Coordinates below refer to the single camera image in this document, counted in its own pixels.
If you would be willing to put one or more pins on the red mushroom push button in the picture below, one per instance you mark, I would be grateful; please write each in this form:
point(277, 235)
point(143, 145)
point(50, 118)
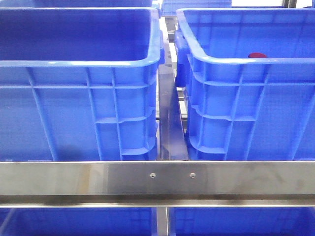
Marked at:
point(257, 55)

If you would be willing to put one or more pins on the left blue plastic crate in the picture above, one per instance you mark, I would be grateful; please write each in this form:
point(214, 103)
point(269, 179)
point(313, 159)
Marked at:
point(79, 84)

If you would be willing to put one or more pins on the blue plastic crate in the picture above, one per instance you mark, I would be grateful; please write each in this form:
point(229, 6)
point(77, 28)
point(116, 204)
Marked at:
point(248, 109)
point(79, 84)

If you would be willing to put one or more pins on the right blue plastic crate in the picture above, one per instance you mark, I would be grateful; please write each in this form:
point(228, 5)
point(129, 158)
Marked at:
point(248, 109)

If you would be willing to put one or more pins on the lower right blue crate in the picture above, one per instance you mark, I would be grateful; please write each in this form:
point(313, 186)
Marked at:
point(244, 221)

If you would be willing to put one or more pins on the rear right blue crate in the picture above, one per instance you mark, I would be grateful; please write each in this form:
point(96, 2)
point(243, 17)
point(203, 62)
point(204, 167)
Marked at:
point(169, 7)

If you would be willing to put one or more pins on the lower left blue crate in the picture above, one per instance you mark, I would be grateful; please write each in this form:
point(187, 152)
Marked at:
point(80, 222)

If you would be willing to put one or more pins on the rear left blue crate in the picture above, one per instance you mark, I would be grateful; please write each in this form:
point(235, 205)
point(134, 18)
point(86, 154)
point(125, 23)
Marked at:
point(79, 3)

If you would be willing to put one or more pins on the stainless steel shelf rail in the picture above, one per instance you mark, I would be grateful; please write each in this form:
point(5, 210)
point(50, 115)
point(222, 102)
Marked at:
point(128, 184)

